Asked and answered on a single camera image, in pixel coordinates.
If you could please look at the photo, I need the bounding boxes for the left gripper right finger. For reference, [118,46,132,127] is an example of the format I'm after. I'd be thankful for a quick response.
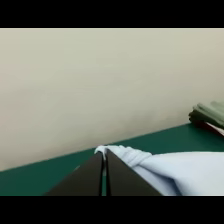
[105,148,163,197]

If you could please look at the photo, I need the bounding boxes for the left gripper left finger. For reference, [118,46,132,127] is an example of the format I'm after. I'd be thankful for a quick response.
[45,151,104,197]

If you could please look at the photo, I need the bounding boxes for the light blue shirt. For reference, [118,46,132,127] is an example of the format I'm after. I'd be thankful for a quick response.
[94,144,224,197]

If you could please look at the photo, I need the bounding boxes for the green garment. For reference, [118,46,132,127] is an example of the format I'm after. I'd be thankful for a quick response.
[188,101,224,130]

